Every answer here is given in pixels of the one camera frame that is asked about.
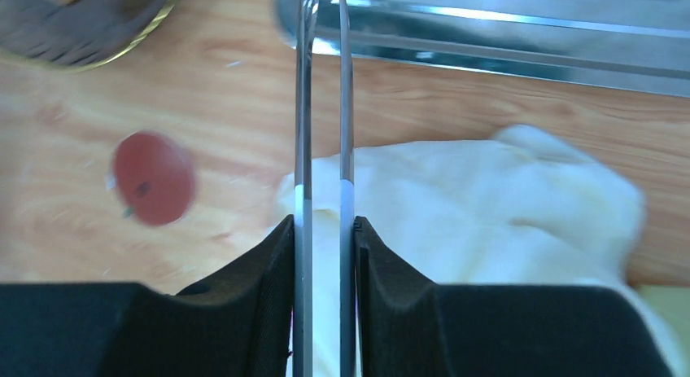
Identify green mug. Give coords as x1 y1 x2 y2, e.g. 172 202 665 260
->
637 285 689 361

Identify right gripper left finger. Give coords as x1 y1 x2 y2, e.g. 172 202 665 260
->
1 216 295 376

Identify three-tier glass cake stand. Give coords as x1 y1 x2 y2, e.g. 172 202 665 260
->
1 0 179 72

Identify red round coaster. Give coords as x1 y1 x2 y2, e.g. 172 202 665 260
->
110 129 197 227

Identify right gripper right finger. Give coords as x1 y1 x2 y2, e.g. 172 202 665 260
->
354 217 671 376

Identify metal tongs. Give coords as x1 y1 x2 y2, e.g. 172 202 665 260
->
292 0 358 376

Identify metal baking tray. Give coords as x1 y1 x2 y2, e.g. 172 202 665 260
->
272 0 690 99

